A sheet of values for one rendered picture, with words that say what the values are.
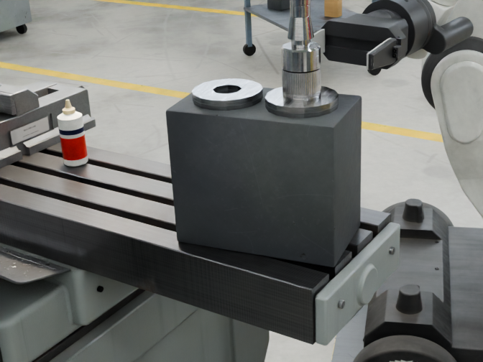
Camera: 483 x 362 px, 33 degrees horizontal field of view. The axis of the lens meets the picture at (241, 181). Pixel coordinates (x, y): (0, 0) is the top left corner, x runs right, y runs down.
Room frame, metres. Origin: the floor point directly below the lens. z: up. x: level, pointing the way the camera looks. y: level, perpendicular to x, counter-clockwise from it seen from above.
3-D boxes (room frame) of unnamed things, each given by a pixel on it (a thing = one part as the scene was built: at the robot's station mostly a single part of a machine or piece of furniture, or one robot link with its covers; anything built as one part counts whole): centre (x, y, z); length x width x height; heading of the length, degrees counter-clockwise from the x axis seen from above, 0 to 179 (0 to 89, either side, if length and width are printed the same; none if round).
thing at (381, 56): (1.01, -0.19, 1.14); 0.06 x 0.02 x 0.03; 141
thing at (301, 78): (0.97, -0.08, 1.13); 0.05 x 0.05 x 0.05
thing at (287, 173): (0.99, -0.03, 1.00); 0.22 x 0.12 x 0.20; 66
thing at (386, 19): (1.11, -0.20, 1.13); 0.13 x 0.12 x 0.10; 51
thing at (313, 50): (0.97, -0.08, 1.16); 0.05 x 0.05 x 0.01
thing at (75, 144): (1.28, 0.27, 0.96); 0.04 x 0.04 x 0.11
